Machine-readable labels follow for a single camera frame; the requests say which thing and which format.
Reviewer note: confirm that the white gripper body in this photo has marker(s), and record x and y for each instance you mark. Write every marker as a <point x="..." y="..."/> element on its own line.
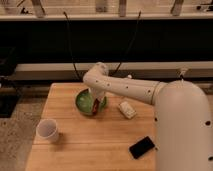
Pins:
<point x="97" y="94"/>

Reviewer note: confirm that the red pepper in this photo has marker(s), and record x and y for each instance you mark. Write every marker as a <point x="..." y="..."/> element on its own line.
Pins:
<point x="96" y="106"/>

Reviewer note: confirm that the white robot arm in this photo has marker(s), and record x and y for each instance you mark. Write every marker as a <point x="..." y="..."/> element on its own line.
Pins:
<point x="184" y="122"/>

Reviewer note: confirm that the green ceramic bowl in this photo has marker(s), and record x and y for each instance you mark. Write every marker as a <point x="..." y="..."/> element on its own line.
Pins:
<point x="84" y="103"/>

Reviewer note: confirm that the black smartphone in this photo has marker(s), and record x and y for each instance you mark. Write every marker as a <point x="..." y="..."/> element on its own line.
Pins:
<point x="141" y="147"/>

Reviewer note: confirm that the black equipment at left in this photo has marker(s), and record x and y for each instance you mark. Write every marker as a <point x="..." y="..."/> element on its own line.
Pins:
<point x="8" y="63"/>

